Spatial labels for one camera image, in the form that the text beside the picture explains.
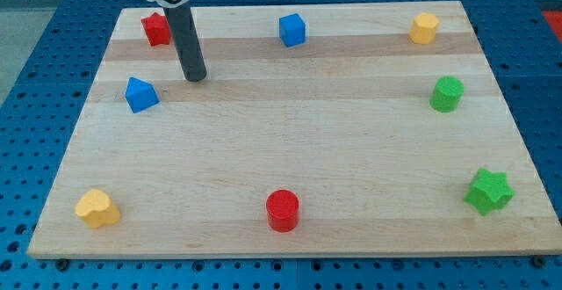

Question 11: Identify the light wooden board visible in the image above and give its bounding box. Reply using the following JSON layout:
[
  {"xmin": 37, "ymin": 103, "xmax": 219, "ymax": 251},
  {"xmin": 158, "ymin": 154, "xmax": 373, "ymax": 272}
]
[{"xmin": 27, "ymin": 1, "xmax": 561, "ymax": 259}]

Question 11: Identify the red cylinder block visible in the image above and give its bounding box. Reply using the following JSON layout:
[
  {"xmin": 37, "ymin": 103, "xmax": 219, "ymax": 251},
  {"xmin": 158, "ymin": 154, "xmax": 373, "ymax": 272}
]
[{"xmin": 265, "ymin": 189, "xmax": 299, "ymax": 233}]

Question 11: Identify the blue cube block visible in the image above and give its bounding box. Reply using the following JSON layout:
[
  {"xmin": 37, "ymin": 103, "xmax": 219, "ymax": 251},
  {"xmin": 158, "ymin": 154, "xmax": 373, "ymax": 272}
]
[{"xmin": 278, "ymin": 13, "xmax": 306, "ymax": 47}]

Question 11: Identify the blue triangle block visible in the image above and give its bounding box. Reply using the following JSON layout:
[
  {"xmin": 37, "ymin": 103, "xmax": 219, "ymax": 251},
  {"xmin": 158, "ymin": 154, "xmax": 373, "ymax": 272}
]
[{"xmin": 125, "ymin": 77, "xmax": 159, "ymax": 113}]

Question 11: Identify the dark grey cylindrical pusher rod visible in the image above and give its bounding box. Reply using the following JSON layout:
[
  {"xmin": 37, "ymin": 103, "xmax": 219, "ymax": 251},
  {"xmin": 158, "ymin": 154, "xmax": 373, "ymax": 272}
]
[{"xmin": 164, "ymin": 2, "xmax": 207, "ymax": 82}]

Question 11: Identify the red star block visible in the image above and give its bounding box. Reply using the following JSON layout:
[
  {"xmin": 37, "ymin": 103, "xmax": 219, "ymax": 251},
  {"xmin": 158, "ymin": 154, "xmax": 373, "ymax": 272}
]
[{"xmin": 140, "ymin": 12, "xmax": 171, "ymax": 47}]

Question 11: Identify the green cylinder block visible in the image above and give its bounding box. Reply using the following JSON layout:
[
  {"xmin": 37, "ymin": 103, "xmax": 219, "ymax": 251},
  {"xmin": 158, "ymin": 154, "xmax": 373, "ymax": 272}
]
[{"xmin": 429, "ymin": 76, "xmax": 465, "ymax": 112}]

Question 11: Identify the yellow hexagon block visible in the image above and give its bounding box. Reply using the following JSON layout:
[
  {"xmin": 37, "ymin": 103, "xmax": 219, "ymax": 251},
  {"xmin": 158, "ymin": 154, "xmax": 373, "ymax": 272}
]
[{"xmin": 409, "ymin": 12, "xmax": 440, "ymax": 45}]

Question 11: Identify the yellow heart block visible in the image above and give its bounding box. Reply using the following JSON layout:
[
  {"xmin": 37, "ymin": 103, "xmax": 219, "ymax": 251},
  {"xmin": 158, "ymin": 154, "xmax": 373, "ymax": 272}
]
[{"xmin": 75, "ymin": 189, "xmax": 121, "ymax": 228}]

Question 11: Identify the green star block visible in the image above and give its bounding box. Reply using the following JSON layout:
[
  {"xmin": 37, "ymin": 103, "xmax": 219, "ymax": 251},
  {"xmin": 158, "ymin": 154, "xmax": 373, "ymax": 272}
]
[{"xmin": 463, "ymin": 168, "xmax": 515, "ymax": 216}]

